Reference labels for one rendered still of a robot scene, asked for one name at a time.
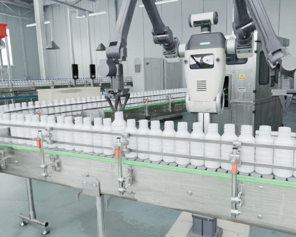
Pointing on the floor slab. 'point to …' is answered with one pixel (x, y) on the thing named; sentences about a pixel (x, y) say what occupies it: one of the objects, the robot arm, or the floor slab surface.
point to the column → (41, 39)
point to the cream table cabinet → (67, 93)
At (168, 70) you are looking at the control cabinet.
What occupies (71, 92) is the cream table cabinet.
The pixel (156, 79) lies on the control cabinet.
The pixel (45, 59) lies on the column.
